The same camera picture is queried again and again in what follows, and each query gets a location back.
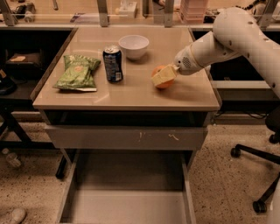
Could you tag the green chip bag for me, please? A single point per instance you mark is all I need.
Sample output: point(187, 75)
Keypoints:
point(78, 74)

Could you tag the grey shoe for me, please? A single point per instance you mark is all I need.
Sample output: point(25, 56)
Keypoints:
point(17, 216)

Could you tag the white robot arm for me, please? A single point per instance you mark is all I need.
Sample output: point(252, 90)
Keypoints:
point(232, 177)

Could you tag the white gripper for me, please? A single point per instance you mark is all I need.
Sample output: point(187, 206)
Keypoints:
point(184, 62)

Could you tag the open middle drawer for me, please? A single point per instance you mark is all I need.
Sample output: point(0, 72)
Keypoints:
point(127, 187)

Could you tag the blue soda can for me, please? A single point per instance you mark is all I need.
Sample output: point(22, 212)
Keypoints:
point(112, 58)

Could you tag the black side table frame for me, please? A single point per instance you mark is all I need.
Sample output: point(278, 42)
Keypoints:
point(10, 122)

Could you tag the beige drawer cabinet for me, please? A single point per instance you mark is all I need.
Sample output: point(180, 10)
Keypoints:
point(130, 114)

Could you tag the clear plastic bottle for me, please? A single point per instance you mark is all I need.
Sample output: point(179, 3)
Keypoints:
point(11, 158)

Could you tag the pink stacked trays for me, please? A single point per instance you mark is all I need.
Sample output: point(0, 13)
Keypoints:
point(193, 11)

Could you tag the white ceramic bowl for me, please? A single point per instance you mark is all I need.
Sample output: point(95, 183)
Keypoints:
point(133, 46)

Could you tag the white tissue box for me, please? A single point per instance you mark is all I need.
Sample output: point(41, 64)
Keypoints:
point(128, 9)

